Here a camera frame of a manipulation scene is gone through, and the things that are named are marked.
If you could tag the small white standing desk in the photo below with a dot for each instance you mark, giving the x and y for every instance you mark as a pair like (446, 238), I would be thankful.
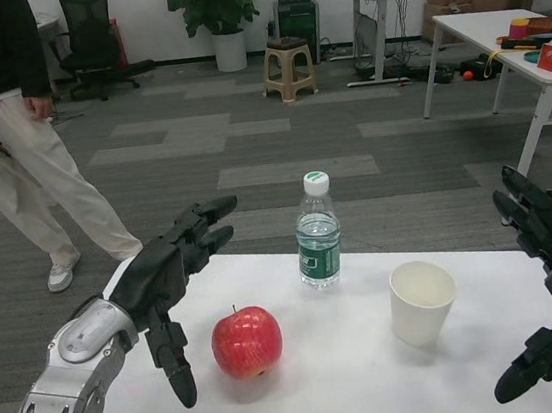
(376, 18)

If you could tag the black floor equipment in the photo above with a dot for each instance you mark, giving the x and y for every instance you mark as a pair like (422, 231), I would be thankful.
(433, 73)

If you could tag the small orange floor ball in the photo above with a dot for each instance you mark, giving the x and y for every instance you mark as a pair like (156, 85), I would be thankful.
(467, 75)

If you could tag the black computer tower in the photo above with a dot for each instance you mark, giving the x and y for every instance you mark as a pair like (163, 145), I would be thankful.
(299, 29)

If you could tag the yellow and pink container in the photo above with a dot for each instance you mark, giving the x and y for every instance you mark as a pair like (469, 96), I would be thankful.
(519, 29)

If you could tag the red panel behind chair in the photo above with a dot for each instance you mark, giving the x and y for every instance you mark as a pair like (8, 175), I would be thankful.
(119, 42)

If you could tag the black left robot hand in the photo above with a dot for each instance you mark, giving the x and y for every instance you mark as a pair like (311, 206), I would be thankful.
(156, 276)

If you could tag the black office chair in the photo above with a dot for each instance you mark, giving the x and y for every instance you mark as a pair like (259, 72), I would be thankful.
(88, 33)

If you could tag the clear water bottle green label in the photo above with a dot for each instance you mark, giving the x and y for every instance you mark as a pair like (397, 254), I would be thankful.
(319, 251)

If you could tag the red apple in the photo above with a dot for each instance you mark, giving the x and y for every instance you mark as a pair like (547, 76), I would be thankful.
(247, 341)

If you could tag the orange flat box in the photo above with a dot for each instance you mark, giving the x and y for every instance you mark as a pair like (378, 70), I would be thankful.
(543, 24)

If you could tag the low cardboard box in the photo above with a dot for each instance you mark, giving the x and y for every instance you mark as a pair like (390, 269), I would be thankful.
(435, 23)

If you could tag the white paper cup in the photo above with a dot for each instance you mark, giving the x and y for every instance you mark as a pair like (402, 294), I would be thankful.
(422, 309)

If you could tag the large white table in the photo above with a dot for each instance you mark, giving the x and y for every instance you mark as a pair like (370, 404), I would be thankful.
(473, 26)

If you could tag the teal round lid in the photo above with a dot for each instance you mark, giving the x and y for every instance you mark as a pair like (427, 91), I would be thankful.
(533, 57)

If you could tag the black and yellow tool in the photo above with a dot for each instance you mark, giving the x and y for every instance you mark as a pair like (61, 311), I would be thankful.
(520, 42)

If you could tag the potted plant white pot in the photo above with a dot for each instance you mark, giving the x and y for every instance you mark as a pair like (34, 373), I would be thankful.
(218, 2)

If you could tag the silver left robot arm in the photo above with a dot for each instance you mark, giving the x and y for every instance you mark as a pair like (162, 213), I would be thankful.
(70, 373)

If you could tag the beige plastic stool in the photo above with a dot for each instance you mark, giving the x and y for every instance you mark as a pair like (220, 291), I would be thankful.
(287, 54)

